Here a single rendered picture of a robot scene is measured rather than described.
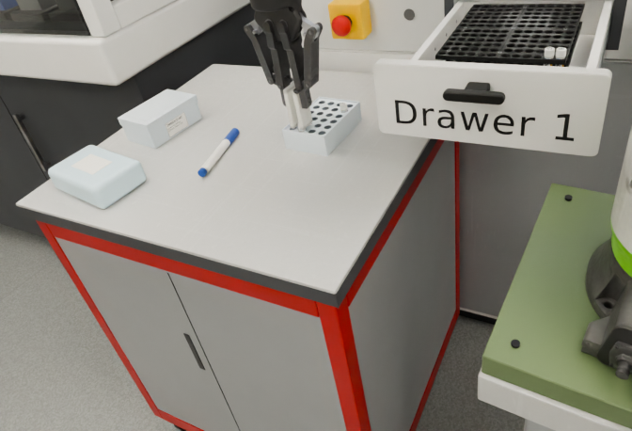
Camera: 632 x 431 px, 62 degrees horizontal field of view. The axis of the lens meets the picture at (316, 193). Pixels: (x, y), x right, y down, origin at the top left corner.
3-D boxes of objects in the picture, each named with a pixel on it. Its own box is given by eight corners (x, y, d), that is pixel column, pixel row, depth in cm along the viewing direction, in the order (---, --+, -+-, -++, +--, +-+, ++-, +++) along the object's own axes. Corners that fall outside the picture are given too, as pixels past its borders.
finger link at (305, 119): (301, 82, 84) (305, 83, 84) (309, 120, 88) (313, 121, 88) (291, 90, 82) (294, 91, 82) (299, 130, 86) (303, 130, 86)
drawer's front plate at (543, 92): (596, 157, 65) (611, 74, 59) (379, 133, 78) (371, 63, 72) (598, 150, 66) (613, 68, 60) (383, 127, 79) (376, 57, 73)
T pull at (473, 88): (503, 106, 63) (504, 95, 62) (442, 101, 66) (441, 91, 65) (510, 92, 65) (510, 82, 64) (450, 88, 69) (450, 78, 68)
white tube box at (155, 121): (155, 149, 98) (146, 125, 95) (127, 140, 103) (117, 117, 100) (203, 118, 106) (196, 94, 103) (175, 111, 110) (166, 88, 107)
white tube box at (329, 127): (327, 156, 86) (323, 136, 84) (286, 149, 90) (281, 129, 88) (362, 119, 94) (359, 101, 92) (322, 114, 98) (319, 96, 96)
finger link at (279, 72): (270, 22, 76) (261, 21, 76) (281, 92, 83) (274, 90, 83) (285, 12, 78) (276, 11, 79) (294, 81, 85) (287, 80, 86)
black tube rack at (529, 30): (560, 103, 73) (565, 59, 69) (436, 94, 81) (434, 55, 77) (579, 41, 88) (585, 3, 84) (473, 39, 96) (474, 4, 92)
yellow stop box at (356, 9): (362, 41, 103) (358, 5, 99) (330, 40, 106) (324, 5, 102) (372, 32, 107) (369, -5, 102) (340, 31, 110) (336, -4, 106)
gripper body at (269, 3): (231, -16, 73) (247, 48, 79) (280, -16, 69) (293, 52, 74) (262, -32, 78) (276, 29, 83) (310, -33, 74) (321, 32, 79)
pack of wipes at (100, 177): (150, 180, 89) (141, 158, 87) (104, 213, 84) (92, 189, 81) (100, 162, 98) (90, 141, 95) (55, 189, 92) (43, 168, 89)
